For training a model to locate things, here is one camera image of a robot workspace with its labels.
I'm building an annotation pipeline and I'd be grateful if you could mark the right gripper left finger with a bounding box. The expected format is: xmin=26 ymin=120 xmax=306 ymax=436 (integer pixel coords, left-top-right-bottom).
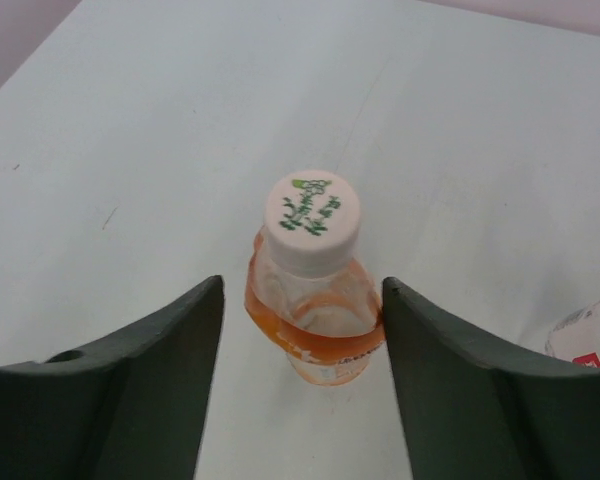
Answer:
xmin=0 ymin=275 xmax=224 ymax=479

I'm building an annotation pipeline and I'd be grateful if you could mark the orange drink bottle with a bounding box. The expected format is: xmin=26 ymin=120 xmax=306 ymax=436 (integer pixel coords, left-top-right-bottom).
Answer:
xmin=244 ymin=170 xmax=385 ymax=386

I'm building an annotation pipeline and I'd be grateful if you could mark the clear water bottle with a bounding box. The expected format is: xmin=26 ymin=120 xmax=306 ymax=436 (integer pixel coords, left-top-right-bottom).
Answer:
xmin=545 ymin=300 xmax=600 ymax=368

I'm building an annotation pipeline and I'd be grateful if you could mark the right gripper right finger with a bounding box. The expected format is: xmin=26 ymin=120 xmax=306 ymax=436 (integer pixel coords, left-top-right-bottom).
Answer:
xmin=382 ymin=277 xmax=600 ymax=479

